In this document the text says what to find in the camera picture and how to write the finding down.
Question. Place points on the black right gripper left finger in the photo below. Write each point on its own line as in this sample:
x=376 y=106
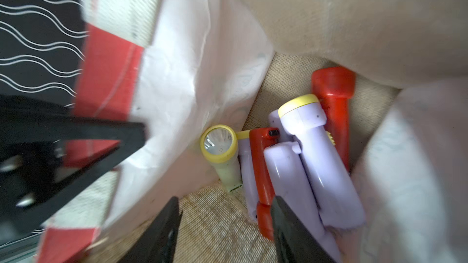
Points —
x=158 y=243

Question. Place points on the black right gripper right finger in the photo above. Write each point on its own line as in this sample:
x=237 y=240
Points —
x=293 y=243

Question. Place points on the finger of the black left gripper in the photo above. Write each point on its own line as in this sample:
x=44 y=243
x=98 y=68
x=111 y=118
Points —
x=48 y=157

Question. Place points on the red flashlight long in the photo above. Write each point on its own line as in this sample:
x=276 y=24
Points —
x=261 y=139

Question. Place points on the green flashlight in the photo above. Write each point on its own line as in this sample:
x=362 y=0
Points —
x=219 y=146

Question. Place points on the purple flashlight yellow rim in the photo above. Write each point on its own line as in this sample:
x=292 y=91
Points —
x=338 y=201

